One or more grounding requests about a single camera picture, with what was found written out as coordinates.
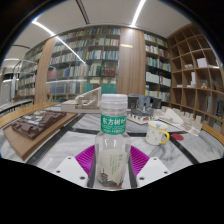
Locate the brown building model on board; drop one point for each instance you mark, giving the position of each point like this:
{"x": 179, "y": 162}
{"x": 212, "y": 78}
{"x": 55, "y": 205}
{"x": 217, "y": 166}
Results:
{"x": 36, "y": 125}

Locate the white city block model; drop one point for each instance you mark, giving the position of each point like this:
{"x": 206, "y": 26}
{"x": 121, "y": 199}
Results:
{"x": 180, "y": 120}

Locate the tall bookshelf wall with books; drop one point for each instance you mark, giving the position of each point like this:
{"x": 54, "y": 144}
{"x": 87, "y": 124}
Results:
{"x": 96, "y": 56}

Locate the dark grey house model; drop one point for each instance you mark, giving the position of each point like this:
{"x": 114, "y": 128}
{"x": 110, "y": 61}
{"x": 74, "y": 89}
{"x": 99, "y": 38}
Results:
{"x": 141, "y": 106}

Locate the beige building model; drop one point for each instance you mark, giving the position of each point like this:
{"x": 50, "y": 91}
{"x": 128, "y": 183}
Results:
{"x": 85, "y": 100}

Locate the wooden cubby shelf unit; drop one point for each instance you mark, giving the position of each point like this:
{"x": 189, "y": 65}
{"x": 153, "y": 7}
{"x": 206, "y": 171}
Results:
{"x": 196, "y": 80}

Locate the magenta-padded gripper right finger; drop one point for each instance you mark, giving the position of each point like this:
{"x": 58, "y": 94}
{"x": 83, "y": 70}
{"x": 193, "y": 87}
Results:
{"x": 153, "y": 168}

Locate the clear plastic bottle green label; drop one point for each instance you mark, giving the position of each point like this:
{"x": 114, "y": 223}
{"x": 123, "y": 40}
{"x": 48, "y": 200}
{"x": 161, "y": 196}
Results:
{"x": 112, "y": 146}

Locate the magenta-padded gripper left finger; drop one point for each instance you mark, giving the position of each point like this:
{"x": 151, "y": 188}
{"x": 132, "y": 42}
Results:
{"x": 71, "y": 168}

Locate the straight ceiling light strip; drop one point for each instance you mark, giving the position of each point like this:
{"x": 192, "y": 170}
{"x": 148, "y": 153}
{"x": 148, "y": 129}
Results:
{"x": 137, "y": 13}

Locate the flat round red coaster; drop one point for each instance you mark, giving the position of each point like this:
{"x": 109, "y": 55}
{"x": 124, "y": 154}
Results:
{"x": 177, "y": 136}

